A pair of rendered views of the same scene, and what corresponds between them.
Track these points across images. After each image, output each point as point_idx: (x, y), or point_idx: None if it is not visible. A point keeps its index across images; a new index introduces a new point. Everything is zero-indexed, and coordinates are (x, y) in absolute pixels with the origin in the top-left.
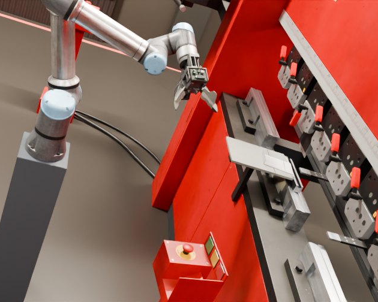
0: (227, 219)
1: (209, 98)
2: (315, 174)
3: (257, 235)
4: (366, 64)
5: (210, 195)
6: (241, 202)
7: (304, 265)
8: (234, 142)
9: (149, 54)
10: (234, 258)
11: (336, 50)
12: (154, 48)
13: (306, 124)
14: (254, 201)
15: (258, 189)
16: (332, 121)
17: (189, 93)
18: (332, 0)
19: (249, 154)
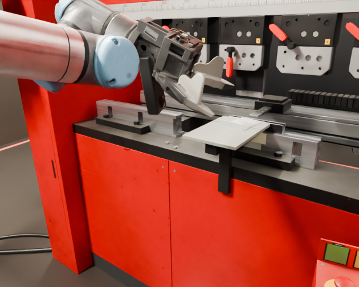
0: (228, 216)
1: (209, 76)
2: (260, 111)
3: (328, 196)
4: None
5: (162, 213)
6: (243, 187)
7: None
8: (196, 134)
9: (94, 46)
10: (297, 240)
11: None
12: (91, 33)
13: (250, 62)
14: (264, 172)
15: (243, 161)
16: (304, 27)
17: (164, 94)
18: None
19: (224, 133)
